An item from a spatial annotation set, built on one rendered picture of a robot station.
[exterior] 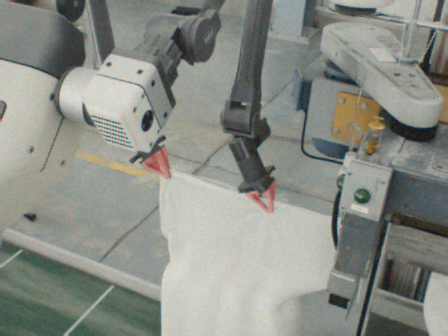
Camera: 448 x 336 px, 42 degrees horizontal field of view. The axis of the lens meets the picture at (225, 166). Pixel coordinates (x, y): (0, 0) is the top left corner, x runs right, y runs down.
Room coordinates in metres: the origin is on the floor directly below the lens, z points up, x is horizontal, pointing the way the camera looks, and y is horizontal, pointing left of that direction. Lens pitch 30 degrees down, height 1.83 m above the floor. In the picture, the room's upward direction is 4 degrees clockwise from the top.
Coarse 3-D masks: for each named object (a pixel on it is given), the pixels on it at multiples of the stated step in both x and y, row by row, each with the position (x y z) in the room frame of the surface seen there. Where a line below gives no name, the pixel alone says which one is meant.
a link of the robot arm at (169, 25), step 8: (160, 16) 1.00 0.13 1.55; (168, 16) 0.99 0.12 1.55; (176, 16) 0.99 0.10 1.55; (184, 16) 0.99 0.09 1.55; (152, 24) 0.97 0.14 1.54; (160, 24) 0.96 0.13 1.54; (168, 24) 0.96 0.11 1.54; (176, 24) 0.97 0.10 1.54; (152, 32) 0.95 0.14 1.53; (160, 32) 0.94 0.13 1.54; (168, 32) 0.94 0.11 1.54; (176, 32) 0.94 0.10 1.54; (176, 40) 0.94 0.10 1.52; (192, 64) 0.98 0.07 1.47
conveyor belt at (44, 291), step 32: (0, 256) 1.71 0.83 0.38; (32, 256) 1.72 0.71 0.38; (0, 288) 1.54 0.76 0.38; (32, 288) 1.55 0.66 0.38; (64, 288) 1.56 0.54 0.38; (96, 288) 1.57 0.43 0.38; (0, 320) 1.39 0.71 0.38; (32, 320) 1.40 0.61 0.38; (64, 320) 1.41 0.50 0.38; (96, 320) 1.42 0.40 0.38; (128, 320) 1.43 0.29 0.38; (160, 320) 1.44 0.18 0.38
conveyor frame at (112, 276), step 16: (16, 240) 1.80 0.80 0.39; (32, 240) 1.77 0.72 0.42; (48, 256) 1.74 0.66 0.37; (64, 256) 1.71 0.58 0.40; (80, 256) 1.69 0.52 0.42; (80, 272) 1.68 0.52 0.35; (96, 272) 1.65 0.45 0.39; (112, 272) 1.62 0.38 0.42; (128, 288) 1.60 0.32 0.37; (144, 288) 1.57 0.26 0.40; (160, 288) 1.55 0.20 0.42
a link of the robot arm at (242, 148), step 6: (234, 138) 1.18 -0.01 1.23; (240, 138) 1.17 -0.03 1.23; (246, 138) 1.17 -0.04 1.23; (252, 138) 1.19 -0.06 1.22; (228, 144) 1.18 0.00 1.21; (234, 144) 1.17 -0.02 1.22; (240, 144) 1.16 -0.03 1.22; (246, 144) 1.17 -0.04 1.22; (252, 144) 1.18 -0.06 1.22; (234, 150) 1.17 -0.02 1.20; (240, 150) 1.16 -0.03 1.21; (246, 150) 1.16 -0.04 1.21; (252, 150) 1.17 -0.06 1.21; (234, 156) 1.17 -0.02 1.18; (240, 156) 1.16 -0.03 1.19; (246, 156) 1.16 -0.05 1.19
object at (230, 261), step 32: (160, 192) 1.28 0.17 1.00; (192, 192) 1.24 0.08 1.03; (224, 192) 1.20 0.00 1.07; (160, 224) 1.28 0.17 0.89; (192, 224) 1.24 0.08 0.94; (224, 224) 1.19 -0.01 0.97; (256, 224) 1.17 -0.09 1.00; (288, 224) 1.14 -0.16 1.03; (320, 224) 1.11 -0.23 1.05; (192, 256) 1.21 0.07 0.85; (224, 256) 1.19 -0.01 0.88; (256, 256) 1.16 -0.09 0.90; (288, 256) 1.14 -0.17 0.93; (320, 256) 1.11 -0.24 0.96; (192, 288) 1.16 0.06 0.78; (224, 288) 1.13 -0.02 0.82; (256, 288) 1.12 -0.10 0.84; (288, 288) 1.11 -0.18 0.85; (320, 288) 1.10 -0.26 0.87; (192, 320) 1.15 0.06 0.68; (224, 320) 1.11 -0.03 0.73; (256, 320) 1.08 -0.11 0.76; (288, 320) 1.08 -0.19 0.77
